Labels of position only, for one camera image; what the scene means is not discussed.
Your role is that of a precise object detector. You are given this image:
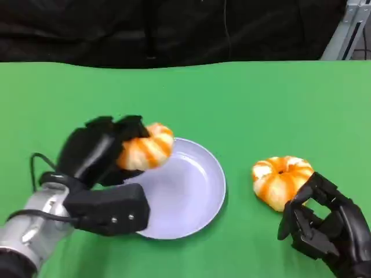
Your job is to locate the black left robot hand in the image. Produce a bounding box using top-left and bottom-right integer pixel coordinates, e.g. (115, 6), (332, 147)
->
(56, 115), (151, 191)

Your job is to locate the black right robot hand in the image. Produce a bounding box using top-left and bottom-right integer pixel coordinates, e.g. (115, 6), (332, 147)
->
(277, 171), (371, 278)

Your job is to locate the orange and white bread roll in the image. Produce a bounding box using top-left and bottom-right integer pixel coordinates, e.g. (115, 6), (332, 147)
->
(252, 156), (315, 212)
(115, 122), (175, 171)

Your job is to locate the lilac plate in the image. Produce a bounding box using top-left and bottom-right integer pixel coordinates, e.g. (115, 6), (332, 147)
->
(124, 137), (227, 240)

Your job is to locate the black backdrop cloth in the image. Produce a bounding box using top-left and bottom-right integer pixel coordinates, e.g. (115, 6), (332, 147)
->
(0, 0), (348, 69)

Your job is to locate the green table cloth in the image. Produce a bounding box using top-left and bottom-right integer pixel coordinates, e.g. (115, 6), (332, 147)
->
(0, 60), (371, 278)

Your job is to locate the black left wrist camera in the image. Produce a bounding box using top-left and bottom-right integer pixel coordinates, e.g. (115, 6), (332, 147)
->
(63, 182), (151, 237)

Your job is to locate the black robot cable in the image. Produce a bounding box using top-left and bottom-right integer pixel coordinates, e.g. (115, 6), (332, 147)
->
(6, 208), (81, 225)
(30, 152), (58, 192)

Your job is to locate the aluminium frame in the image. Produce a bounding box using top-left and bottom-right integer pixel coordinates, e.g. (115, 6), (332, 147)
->
(320, 0), (371, 61)

